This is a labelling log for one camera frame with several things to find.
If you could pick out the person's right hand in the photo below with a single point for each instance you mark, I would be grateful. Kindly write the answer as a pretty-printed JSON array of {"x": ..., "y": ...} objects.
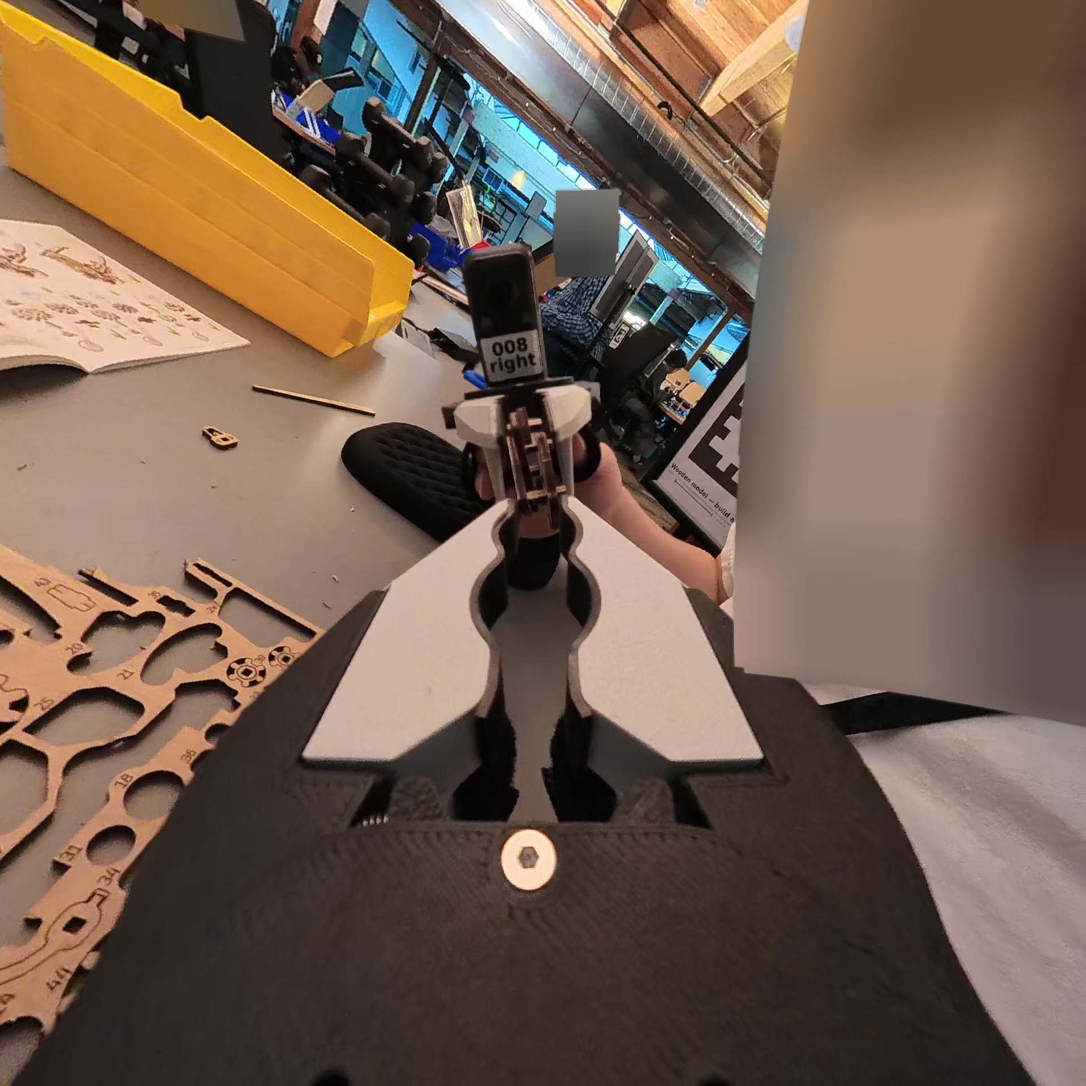
[{"x": 615, "y": 509}]

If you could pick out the framed marker sign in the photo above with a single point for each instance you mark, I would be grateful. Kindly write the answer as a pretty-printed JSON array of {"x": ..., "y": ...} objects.
[{"x": 713, "y": 441}]

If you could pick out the black office chair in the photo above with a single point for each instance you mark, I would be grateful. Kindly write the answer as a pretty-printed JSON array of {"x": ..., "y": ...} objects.
[{"x": 636, "y": 365}]

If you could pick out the black mesh elbow cushion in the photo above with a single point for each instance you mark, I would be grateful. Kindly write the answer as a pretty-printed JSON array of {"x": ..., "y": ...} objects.
[{"x": 407, "y": 475}]

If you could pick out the small loose wooden piece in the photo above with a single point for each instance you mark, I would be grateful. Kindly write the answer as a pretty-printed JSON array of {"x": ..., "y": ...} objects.
[{"x": 222, "y": 439}]

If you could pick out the laser-cut plywood parts sheet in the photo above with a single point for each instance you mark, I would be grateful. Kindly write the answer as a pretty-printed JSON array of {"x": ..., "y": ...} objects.
[{"x": 34, "y": 645}]

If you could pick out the person's right forearm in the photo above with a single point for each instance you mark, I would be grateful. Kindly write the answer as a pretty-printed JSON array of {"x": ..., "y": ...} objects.
[{"x": 691, "y": 560}]

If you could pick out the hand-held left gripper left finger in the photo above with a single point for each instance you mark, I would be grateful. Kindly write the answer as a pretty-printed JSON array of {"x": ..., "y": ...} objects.
[{"x": 407, "y": 662}]

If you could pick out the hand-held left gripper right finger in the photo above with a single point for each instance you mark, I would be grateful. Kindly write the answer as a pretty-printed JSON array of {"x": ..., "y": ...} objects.
[{"x": 662, "y": 662}]

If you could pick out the yellow plastic bin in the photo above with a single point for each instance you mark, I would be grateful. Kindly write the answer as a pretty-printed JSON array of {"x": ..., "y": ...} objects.
[{"x": 212, "y": 212}]

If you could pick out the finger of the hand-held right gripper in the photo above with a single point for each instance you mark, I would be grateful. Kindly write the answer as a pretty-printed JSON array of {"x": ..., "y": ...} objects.
[
  {"x": 567, "y": 416},
  {"x": 488, "y": 424}
]

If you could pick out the computer monitor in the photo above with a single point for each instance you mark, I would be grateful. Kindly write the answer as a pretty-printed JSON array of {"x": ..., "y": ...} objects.
[{"x": 632, "y": 263}]

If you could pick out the rack of black dumbbells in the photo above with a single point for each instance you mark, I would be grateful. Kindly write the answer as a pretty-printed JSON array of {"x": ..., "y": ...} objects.
[{"x": 382, "y": 161}]

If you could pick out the metal ventilation duct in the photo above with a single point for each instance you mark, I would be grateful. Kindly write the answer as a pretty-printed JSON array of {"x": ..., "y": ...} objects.
[{"x": 585, "y": 102}]

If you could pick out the small wooden gear assembly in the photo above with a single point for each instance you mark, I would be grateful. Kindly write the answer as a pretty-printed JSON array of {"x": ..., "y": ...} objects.
[{"x": 533, "y": 475}]

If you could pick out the thin wooden stick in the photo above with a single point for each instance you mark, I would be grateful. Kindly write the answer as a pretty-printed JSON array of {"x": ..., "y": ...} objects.
[{"x": 314, "y": 400}]

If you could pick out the model instruction booklet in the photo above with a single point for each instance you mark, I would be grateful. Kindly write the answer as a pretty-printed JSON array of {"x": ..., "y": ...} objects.
[{"x": 85, "y": 314}]

